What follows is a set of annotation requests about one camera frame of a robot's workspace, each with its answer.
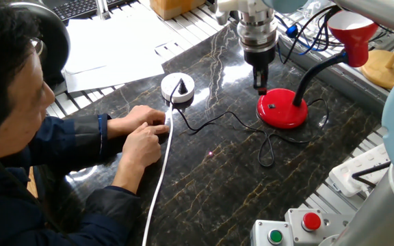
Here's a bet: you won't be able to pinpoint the black gripper cable bundle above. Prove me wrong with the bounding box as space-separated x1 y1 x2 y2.
278 5 394 65

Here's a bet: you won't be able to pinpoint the person's left forearm navy sleeve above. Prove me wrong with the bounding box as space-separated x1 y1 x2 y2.
22 113 112 168

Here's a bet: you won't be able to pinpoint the person's right hand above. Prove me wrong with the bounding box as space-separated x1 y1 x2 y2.
111 122 170 195

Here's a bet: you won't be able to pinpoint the black power cable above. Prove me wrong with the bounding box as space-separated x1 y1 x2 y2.
350 161 392 189

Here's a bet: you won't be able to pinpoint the round white power socket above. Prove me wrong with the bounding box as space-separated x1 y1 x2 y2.
160 72 196 105

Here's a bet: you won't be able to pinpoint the red gooseneck desk lamp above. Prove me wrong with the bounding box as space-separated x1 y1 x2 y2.
256 10 379 130

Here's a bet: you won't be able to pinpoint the black lamp power cord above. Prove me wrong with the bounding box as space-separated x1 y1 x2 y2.
168 78 330 168

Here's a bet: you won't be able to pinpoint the person's right forearm navy sleeve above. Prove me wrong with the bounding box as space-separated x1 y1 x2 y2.
66 185 142 246

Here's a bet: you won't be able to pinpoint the wooden round base stand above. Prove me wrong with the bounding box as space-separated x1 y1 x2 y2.
359 36 394 91

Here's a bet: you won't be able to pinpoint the person's head black hair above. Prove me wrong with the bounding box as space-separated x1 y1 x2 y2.
0 0 57 163

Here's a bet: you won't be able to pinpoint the grey box green button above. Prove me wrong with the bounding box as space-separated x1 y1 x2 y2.
250 219 296 246

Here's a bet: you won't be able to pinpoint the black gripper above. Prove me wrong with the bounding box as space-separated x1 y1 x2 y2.
244 46 276 96

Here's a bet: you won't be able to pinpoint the person's left hand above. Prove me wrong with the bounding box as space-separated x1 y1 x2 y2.
107 105 167 140

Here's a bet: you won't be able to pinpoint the white power strip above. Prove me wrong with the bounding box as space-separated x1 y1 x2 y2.
328 143 391 198

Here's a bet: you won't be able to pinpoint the silver stand post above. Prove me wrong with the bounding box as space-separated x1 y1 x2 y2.
95 0 111 21

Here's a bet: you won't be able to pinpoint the blue gripper cable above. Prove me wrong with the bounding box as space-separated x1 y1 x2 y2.
274 13 334 62

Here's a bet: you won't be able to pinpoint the white socket cable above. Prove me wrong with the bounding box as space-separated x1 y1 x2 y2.
141 102 174 246

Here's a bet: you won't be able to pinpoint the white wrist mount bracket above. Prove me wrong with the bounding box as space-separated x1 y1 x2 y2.
215 0 276 25

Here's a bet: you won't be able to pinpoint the black keyboard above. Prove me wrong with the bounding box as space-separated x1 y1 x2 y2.
51 0 133 21

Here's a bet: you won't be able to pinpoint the black rounded chair back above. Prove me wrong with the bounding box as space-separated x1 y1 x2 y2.
10 1 71 96

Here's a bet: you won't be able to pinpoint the eyeglasses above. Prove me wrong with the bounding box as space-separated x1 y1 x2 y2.
29 36 48 59

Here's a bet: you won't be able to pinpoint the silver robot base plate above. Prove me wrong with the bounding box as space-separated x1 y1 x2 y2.
318 213 355 246

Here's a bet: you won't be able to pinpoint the small tan box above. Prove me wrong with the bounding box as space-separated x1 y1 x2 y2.
148 0 207 21

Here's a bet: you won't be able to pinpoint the grey box red button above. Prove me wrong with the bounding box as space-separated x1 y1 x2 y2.
284 208 331 246

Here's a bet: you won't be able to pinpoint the white paper sheet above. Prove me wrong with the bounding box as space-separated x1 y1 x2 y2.
62 51 166 94
63 10 184 74

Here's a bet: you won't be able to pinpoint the person's torso navy jacket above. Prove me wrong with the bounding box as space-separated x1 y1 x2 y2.
0 112 140 246

